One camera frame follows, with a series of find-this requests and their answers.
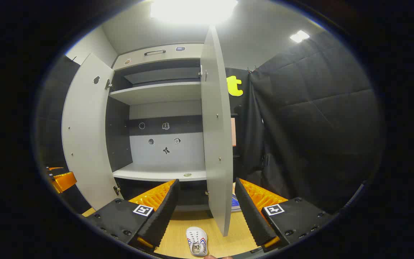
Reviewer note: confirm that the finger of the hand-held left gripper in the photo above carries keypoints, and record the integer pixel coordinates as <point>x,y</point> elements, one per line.
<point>63,181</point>

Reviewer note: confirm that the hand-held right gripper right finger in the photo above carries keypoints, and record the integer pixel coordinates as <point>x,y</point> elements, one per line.
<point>252,216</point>

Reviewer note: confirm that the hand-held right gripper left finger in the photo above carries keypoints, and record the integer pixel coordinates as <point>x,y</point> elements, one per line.
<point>162,219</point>

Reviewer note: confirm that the white striped shoe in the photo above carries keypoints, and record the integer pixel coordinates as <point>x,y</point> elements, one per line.
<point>197,239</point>

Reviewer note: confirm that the grey cabinet door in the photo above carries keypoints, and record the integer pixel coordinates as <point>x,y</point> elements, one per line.
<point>216,144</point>
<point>84,144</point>

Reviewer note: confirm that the grey shoe cabinet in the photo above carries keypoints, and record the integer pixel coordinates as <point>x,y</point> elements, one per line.
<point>156,92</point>

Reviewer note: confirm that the grey cabinet drawer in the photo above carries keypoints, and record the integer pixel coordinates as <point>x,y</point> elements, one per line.
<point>171,60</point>

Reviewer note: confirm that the blue white booklet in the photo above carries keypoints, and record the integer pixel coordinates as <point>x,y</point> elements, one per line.
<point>235,203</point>

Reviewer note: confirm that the pale orange panel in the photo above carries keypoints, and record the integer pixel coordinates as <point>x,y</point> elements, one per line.
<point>233,131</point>

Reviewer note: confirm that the small ceiling light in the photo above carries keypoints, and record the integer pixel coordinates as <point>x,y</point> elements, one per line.
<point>299,36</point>

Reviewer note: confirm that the large ceiling light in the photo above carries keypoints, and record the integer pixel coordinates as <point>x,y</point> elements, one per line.
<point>192,10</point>

